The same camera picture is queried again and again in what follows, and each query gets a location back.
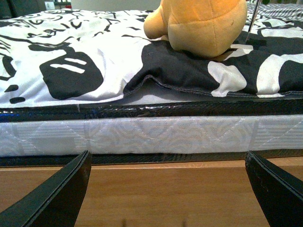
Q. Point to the wooden bed frame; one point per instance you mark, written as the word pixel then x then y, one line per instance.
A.
pixel 202 194

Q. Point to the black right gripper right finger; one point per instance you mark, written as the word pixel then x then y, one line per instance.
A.
pixel 279 193

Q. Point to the black and white patterned blanket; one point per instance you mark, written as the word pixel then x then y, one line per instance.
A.
pixel 73 57

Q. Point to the orange plush toy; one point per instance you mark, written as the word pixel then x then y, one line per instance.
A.
pixel 206 28

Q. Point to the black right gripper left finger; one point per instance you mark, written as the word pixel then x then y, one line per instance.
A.
pixel 54 203

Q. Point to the grey striped pillow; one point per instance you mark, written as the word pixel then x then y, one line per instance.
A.
pixel 285 12

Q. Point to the white quilted mattress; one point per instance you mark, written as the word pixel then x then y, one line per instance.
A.
pixel 212 129

